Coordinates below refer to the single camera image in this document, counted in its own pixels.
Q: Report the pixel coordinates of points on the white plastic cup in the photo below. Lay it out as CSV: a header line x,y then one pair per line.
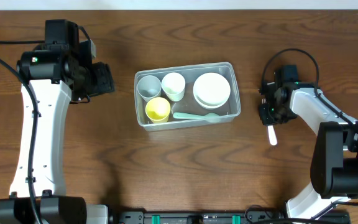
x,y
173,84

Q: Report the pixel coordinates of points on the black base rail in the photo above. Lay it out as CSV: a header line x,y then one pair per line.
x,y
253,214

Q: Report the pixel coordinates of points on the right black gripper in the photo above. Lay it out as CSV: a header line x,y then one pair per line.
x,y
266,118

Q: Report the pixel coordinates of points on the clear plastic container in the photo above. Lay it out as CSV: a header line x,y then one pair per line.
x,y
227,112

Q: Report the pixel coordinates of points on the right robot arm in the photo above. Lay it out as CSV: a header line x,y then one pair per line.
x,y
334,166

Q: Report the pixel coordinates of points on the yellow plastic cup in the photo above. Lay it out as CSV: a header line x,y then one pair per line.
x,y
158,110

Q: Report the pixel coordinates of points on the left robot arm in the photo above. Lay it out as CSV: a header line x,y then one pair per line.
x,y
60,71

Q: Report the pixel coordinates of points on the white plastic bowl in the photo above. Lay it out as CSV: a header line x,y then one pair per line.
x,y
211,90

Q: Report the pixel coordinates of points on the grey plastic cup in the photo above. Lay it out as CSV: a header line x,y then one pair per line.
x,y
149,87

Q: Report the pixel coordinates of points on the pink plastic fork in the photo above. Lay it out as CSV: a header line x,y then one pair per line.
x,y
271,135

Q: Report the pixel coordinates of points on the mint green plastic spoon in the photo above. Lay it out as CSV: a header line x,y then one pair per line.
x,y
210,117

